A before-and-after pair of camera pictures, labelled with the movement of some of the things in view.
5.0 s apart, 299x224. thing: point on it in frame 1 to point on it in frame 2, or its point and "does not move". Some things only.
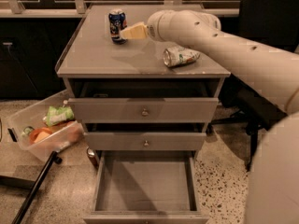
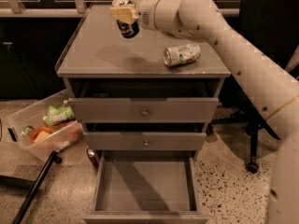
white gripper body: x=151 y=31 to x=144 y=12
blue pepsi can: x=118 y=21 to x=127 y=30
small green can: x=27 y=130 does not move
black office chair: x=268 y=16 does not move
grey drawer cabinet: x=145 y=99 does not move
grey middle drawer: x=146 y=141 does not move
